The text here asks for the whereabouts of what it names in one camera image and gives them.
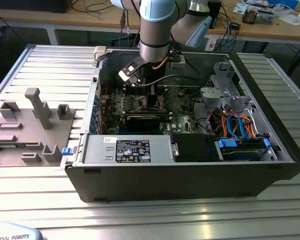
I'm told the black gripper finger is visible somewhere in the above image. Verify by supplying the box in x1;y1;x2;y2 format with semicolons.
147;83;159;106

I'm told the CPU socket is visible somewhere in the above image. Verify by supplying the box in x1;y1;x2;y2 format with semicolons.
137;94;167;113

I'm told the black graphics card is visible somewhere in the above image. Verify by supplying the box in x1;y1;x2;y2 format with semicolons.
119;113;175;131

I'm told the green motherboard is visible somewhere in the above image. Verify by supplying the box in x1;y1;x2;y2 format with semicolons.
101;86;203;135

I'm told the grey case latch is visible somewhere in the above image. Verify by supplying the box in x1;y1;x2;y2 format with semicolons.
93;46;108;61

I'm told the small white box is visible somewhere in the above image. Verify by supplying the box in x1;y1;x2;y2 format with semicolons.
204;34;218;52

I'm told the light wooden desk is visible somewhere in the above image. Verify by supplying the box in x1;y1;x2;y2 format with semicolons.
0;0;146;46
207;0;300;42

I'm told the silver power supply with label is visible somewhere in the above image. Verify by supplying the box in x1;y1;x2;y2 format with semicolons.
81;134;175;165

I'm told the black open PC case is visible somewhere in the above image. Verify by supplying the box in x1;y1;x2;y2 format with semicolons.
60;46;300;203

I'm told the hard disk in blue carrier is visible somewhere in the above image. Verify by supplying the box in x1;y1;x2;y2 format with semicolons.
216;137;271;162

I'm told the black upright box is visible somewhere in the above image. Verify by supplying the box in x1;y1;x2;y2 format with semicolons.
209;0;223;29

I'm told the white paper sheet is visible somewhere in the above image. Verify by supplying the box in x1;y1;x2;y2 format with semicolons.
277;9;300;26
233;1;249;14

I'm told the small dark metal device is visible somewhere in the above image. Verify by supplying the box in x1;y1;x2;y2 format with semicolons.
241;6;258;25

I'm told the grey electronic device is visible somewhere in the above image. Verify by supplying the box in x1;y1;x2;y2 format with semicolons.
254;8;275;25

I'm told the grey parts rack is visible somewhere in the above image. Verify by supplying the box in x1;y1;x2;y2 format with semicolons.
0;87;77;167

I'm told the large black box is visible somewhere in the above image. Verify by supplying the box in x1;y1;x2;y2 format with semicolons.
0;0;73;14

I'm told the blue cardboard box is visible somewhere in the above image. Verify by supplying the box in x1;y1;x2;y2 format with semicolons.
267;0;300;9

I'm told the pale blue teach pendant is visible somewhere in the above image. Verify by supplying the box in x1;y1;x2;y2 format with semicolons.
0;222;44;240

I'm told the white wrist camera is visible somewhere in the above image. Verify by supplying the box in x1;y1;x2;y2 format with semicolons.
168;48;186;70
118;58;143;88

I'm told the black camera cable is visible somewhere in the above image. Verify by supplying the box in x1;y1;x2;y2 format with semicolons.
136;74;207;88

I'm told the thin red wire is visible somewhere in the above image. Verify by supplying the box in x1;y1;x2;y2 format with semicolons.
101;80;110;99

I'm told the silver drive bay bracket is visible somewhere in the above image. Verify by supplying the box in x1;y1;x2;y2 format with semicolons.
199;86;241;106

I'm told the orange power wire bundle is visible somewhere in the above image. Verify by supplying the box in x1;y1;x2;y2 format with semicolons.
213;111;258;139

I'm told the blue data cable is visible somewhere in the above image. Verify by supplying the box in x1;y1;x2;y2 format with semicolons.
236;113;250;141
226;113;239;140

